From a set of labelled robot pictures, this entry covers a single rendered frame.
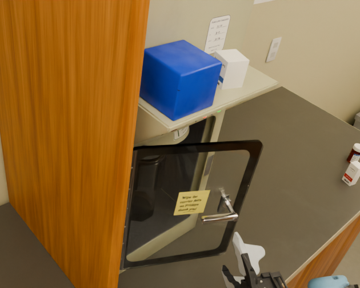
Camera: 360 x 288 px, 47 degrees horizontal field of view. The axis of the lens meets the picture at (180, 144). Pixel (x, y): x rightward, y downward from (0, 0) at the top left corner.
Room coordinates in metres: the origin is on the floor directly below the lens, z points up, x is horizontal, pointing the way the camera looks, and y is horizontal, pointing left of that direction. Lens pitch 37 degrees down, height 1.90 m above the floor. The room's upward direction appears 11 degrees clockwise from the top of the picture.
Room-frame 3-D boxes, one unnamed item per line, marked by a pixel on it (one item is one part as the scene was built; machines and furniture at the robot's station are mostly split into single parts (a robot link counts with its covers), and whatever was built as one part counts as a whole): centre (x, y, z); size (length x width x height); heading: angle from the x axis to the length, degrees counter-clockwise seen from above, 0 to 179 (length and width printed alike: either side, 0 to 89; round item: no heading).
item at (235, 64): (0.75, -0.07, 1.54); 0.05 x 0.05 x 0.06; 34
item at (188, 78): (0.65, 0.02, 1.56); 0.10 x 0.10 x 0.09; 50
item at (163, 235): (0.69, -0.04, 1.19); 0.30 x 0.01 x 0.40; 113
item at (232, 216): (0.70, -0.12, 1.20); 0.10 x 0.05 x 0.03; 113
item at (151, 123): (0.72, -0.04, 1.46); 0.32 x 0.12 x 0.10; 140
